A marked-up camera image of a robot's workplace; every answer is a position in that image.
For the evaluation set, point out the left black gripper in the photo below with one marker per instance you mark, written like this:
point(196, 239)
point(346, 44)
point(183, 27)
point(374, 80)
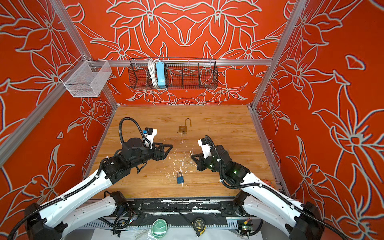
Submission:
point(167, 151)

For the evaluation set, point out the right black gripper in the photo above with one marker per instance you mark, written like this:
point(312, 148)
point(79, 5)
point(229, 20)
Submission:
point(198, 162)

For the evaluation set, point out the brass padlock long shackle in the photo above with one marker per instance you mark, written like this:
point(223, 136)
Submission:
point(184, 128)

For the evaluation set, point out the blue padlock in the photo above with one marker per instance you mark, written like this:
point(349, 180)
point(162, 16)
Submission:
point(180, 178)

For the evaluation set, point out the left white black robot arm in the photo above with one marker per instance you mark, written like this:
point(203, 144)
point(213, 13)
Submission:
point(47, 220)

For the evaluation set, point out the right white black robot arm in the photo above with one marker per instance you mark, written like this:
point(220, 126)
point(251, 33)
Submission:
point(297, 220)

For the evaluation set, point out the black yellow tape measure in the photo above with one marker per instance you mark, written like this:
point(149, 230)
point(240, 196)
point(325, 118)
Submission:
point(199, 226)

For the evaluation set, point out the light blue box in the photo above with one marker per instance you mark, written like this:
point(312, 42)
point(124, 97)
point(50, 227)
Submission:
point(160, 67)

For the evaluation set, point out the white mesh basket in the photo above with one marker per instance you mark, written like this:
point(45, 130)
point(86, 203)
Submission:
point(87, 79)

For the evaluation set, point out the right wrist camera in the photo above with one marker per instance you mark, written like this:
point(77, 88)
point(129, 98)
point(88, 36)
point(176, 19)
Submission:
point(206, 147)

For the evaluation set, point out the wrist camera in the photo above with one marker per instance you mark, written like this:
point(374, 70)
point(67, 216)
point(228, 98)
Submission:
point(149, 135)
point(206, 147)

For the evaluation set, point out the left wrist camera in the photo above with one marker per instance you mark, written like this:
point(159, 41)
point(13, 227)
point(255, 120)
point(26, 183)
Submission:
point(149, 135)

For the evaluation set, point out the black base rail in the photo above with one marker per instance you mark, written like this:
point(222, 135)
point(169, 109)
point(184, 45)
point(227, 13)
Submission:
point(222, 206)

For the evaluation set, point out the black wire basket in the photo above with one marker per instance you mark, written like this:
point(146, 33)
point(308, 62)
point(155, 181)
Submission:
point(180, 73)

